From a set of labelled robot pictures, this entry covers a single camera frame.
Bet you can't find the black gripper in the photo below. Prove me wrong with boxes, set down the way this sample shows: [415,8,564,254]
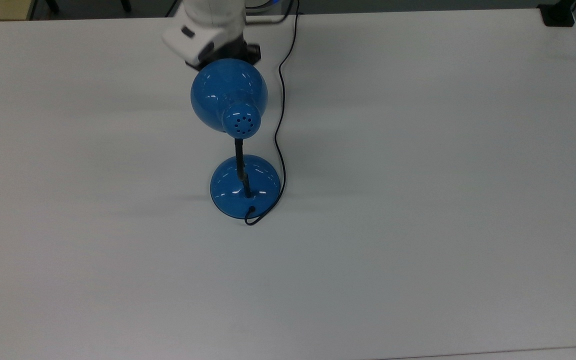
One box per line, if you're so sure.
[185,37,262,70]

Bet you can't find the blue gooseneck desk lamp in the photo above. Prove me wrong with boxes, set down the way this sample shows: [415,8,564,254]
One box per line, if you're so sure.
[190,58,282,220]

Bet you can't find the black table clamp block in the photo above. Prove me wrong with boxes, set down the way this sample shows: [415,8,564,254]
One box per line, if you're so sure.
[537,0,576,28]

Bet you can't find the black lamp power cord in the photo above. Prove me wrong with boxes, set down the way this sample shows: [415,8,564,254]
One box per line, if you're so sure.
[244,0,302,226]

